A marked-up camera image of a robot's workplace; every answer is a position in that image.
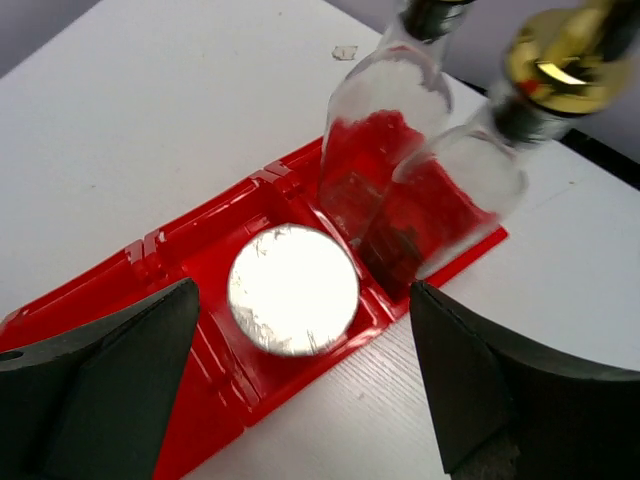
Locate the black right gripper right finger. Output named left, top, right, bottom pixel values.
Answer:
left=409, top=282, right=639, bottom=479

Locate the tall white powder shaker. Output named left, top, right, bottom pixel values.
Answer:
left=227, top=223, right=360, bottom=357

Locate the small tape scrap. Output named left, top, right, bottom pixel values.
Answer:
left=331, top=45, right=358, bottom=61

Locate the dark sauce bottle gold pourer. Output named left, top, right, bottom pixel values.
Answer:
left=358, top=1, right=639, bottom=302

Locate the clear bottle gold pourer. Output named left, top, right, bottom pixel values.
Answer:
left=317, top=1, right=471, bottom=247

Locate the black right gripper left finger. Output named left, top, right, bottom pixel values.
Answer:
left=1, top=279, right=200, bottom=479

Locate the red plastic compartment bin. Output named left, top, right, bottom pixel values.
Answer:
left=0, top=134, right=509, bottom=480

